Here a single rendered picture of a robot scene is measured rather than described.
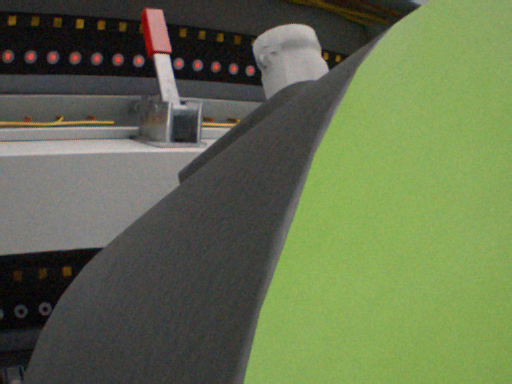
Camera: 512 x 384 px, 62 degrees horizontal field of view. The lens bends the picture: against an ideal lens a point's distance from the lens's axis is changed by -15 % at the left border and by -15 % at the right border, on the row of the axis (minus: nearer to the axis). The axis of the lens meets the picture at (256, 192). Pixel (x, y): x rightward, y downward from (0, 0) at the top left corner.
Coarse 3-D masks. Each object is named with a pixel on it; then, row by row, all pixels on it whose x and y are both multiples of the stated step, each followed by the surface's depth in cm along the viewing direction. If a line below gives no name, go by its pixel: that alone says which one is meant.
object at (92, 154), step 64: (0, 64) 34; (64, 64) 37; (128, 64) 41; (192, 64) 45; (256, 64) 49; (0, 128) 24; (64, 128) 24; (128, 128) 27; (192, 128) 25; (0, 192) 18; (64, 192) 20; (128, 192) 22
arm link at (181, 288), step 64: (320, 64) 7; (256, 128) 3; (320, 128) 2; (192, 192) 3; (256, 192) 2; (128, 256) 3; (192, 256) 2; (256, 256) 2; (64, 320) 4; (128, 320) 2; (192, 320) 2; (256, 320) 1
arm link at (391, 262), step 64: (448, 0) 2; (384, 64) 2; (448, 64) 1; (384, 128) 1; (448, 128) 1; (320, 192) 2; (384, 192) 1; (448, 192) 1; (320, 256) 1; (384, 256) 1; (448, 256) 1; (320, 320) 1; (384, 320) 1; (448, 320) 1
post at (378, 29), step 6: (378, 12) 65; (384, 12) 64; (402, 12) 62; (408, 12) 61; (390, 18) 64; (396, 18) 63; (402, 18) 62; (378, 24) 65; (384, 24) 65; (390, 24) 64; (366, 30) 67; (372, 30) 66; (378, 30) 66; (384, 30) 65; (372, 36) 67
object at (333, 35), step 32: (0, 0) 37; (32, 0) 39; (64, 0) 41; (96, 0) 43; (128, 0) 45; (160, 0) 47; (192, 0) 50; (224, 0) 52; (256, 0) 55; (320, 0) 63; (256, 32) 55; (320, 32) 61; (352, 32) 65; (0, 256) 35; (32, 256) 36; (64, 256) 38; (0, 352) 33
